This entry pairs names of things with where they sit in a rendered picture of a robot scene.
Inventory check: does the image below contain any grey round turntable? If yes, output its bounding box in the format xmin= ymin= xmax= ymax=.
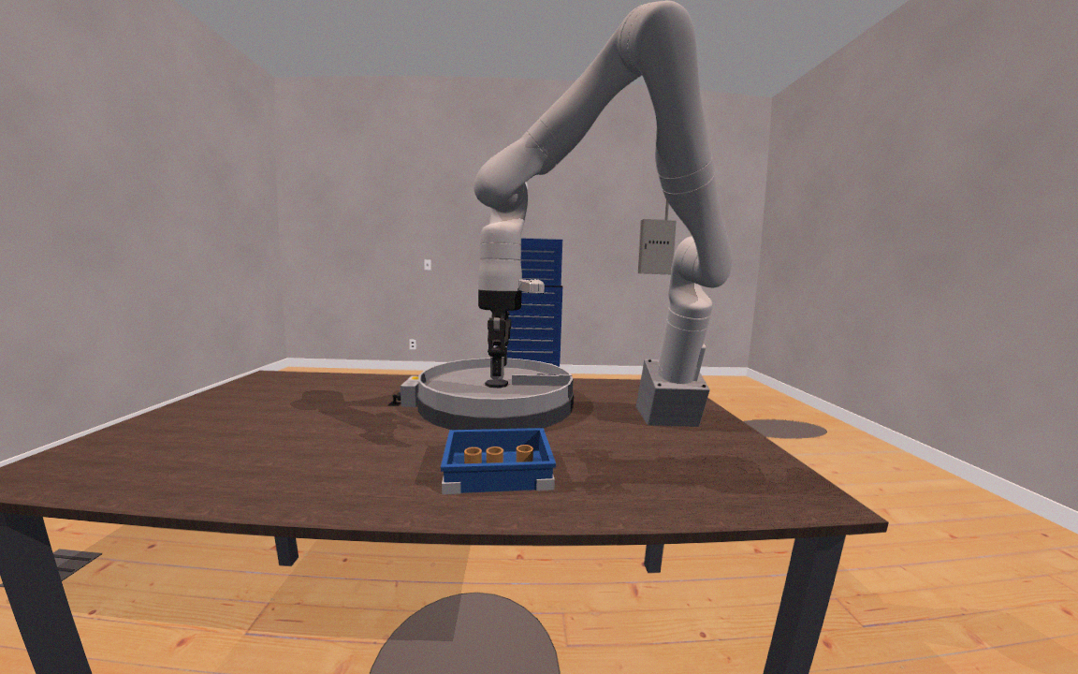
xmin=389 ymin=358 xmax=573 ymax=430

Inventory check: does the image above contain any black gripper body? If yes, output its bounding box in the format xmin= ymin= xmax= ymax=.
xmin=478 ymin=290 xmax=522 ymax=337

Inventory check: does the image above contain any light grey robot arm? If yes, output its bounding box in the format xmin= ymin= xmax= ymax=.
xmin=473 ymin=1 xmax=732 ymax=384

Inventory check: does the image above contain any blue crate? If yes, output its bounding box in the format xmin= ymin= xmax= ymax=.
xmin=441 ymin=428 xmax=556 ymax=494

